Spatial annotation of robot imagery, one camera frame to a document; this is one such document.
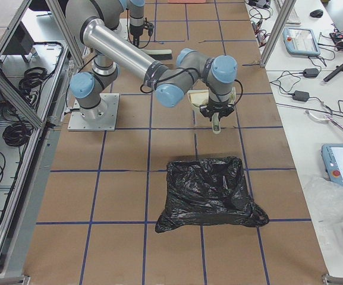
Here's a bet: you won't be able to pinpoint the clear plastic bag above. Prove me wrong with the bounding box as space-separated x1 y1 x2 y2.
303 177 343 224

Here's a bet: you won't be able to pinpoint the black bar tool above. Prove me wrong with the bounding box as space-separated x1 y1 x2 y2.
323 64 343 83

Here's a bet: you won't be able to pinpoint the black computer mouse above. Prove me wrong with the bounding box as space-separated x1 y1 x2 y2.
309 9 323 18

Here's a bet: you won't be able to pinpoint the bread slice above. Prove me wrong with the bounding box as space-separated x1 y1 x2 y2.
189 90 209 106

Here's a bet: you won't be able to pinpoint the pale green hand brush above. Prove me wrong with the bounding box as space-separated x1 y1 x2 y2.
143 49 173 61

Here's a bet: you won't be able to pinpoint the black power adapter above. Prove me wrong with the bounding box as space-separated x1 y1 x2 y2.
302 68 320 78
292 90 310 102

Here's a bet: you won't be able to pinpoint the pale green dustpan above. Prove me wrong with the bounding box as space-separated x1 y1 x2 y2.
187 87 237 134

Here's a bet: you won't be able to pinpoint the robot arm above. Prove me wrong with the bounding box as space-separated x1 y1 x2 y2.
65 1 237 120
127 0 154 49

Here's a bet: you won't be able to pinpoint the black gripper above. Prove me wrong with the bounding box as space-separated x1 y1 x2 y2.
132 33 141 48
199 99 235 121

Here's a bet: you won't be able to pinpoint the coiled black cables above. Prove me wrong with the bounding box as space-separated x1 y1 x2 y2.
3 123 26 148

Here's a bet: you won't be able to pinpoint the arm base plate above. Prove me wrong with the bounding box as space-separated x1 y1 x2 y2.
68 93 119 131

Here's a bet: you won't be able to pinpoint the aluminium frame post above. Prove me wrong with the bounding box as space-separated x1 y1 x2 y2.
259 0 296 68

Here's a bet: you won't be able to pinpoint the black trash bag bin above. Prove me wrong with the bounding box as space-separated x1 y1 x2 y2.
155 156 269 233

